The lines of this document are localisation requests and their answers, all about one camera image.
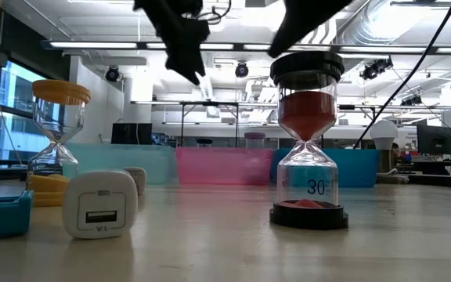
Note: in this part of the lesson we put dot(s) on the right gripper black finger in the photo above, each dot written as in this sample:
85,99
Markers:
304,19

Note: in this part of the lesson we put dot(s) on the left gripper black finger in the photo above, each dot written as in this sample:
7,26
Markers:
186,51

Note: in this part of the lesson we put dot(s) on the black capped hourglass red sand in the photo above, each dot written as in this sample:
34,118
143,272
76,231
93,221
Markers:
307,113

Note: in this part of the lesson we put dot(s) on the lavender capped hourglass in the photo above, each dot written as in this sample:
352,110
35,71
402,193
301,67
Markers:
255,136

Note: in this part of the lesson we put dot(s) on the yellow capped hourglass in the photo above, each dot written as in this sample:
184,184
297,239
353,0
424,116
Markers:
59,92

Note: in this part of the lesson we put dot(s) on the small teal box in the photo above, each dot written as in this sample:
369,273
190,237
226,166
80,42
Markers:
2,219

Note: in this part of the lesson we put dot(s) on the black office desk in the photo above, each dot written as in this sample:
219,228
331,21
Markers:
429,168

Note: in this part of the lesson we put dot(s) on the black ceiling spotlight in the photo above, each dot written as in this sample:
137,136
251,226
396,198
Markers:
411,100
242,70
376,68
112,74

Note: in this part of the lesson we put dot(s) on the long ceiling light bar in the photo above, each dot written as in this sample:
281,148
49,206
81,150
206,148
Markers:
92,45

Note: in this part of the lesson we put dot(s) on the black rectangular screen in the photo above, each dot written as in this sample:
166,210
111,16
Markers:
131,133

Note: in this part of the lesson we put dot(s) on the pink translucent plastic bin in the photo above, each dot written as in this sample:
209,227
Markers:
221,166

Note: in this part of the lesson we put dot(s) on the green translucent plastic bin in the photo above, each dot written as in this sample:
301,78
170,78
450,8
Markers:
131,164

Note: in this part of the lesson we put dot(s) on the white light bulb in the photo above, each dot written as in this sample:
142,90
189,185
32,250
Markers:
383,133

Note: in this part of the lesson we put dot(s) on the blue plastic bin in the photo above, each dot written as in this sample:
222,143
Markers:
358,168

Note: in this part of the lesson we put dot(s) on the person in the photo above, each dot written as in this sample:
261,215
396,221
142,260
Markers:
397,150

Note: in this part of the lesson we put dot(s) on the white USB charger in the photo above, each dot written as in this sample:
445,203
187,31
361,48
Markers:
100,188

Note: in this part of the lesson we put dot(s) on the cylindrical bulb stand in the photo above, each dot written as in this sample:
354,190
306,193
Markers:
386,162

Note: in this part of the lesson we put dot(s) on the large glass window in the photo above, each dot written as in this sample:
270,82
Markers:
18,90

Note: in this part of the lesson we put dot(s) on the dark computer monitor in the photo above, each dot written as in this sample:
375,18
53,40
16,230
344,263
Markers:
435,139

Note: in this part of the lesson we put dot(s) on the black metal rack frame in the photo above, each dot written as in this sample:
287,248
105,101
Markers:
210,103

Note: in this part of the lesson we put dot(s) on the silver ventilation duct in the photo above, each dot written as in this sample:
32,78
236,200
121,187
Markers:
366,23

